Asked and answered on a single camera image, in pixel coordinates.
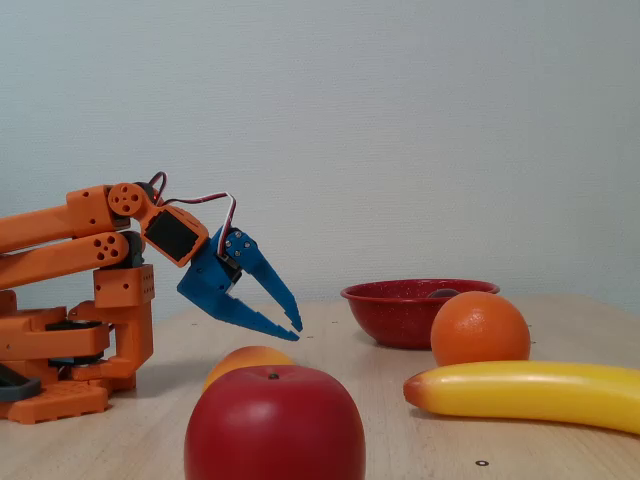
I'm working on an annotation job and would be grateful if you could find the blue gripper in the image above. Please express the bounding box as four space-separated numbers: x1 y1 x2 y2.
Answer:
176 225 304 343

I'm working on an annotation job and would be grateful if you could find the orange robot base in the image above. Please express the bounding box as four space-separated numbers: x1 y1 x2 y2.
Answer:
0 289 155 425

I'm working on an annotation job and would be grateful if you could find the red speckled bowl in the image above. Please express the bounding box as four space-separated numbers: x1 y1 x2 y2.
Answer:
340 278 501 350

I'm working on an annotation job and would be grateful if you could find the yellow orange peach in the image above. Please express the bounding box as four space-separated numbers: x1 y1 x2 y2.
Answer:
202 345 296 394

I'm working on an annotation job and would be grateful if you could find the red apple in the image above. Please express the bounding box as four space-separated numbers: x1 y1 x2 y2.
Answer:
183 364 367 480

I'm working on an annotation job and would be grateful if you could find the orange fruit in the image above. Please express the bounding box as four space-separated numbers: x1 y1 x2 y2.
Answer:
430 291 532 368

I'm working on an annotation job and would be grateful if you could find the dark gray base clamp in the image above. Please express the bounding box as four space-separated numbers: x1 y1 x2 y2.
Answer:
0 363 42 403

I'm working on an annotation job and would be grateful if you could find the yellow banana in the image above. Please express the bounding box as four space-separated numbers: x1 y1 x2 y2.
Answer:
403 360 640 435

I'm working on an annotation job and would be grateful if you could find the white red servo cable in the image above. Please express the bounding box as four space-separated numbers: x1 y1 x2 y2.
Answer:
147 171 238 241

